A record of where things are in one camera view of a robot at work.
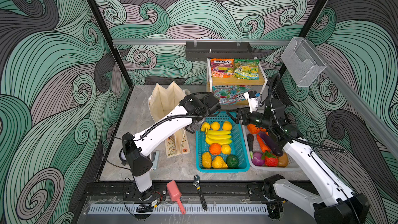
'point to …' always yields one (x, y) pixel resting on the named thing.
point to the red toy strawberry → (270, 160)
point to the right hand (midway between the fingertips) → (232, 111)
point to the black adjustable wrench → (197, 183)
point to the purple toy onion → (257, 160)
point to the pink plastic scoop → (175, 194)
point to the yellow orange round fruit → (227, 126)
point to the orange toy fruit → (215, 149)
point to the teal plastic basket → (221, 146)
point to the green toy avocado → (232, 161)
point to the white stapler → (155, 163)
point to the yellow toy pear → (218, 163)
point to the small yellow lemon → (205, 125)
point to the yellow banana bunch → (220, 137)
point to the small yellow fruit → (225, 149)
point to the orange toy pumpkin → (253, 128)
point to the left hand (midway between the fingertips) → (191, 118)
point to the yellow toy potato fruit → (207, 159)
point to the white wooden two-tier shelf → (258, 85)
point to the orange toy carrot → (264, 146)
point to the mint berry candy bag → (229, 95)
